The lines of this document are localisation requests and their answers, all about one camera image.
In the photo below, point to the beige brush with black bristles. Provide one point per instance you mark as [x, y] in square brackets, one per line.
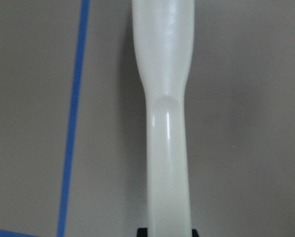
[163, 33]

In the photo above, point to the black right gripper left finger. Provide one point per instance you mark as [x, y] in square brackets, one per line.
[142, 232]

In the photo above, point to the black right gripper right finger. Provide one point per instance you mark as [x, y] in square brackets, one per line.
[195, 233]

